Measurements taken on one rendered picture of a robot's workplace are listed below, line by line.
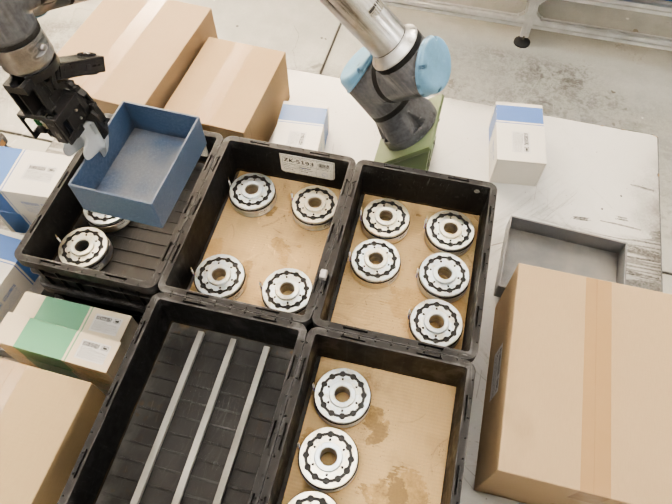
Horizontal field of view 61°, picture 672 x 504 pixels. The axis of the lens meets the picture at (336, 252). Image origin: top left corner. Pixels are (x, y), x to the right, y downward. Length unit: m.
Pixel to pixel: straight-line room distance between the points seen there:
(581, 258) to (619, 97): 1.61
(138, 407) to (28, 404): 0.18
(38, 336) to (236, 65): 0.82
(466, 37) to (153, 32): 1.82
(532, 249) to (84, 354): 1.01
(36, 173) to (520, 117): 1.18
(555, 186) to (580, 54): 1.63
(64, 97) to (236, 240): 0.47
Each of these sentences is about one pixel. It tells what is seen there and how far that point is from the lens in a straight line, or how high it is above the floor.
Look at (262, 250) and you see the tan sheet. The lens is 1.23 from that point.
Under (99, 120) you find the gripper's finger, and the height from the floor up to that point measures 1.21.
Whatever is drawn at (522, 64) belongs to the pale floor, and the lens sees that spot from 3.00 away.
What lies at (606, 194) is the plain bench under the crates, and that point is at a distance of 1.62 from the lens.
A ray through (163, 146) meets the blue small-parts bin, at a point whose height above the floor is 1.07.
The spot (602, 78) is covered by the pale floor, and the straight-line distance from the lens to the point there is 3.06.
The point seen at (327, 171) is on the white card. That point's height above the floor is 0.89.
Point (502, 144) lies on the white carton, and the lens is 1.51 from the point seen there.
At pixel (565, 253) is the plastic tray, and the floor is 0.70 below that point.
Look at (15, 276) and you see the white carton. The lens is 1.45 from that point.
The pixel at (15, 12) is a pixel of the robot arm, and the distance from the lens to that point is 0.90.
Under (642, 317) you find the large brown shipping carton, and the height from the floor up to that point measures 0.90.
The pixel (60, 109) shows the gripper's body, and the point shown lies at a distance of 0.97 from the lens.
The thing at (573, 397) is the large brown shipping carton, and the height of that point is 0.90.
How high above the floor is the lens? 1.87
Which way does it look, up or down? 59 degrees down
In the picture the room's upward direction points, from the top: 1 degrees counter-clockwise
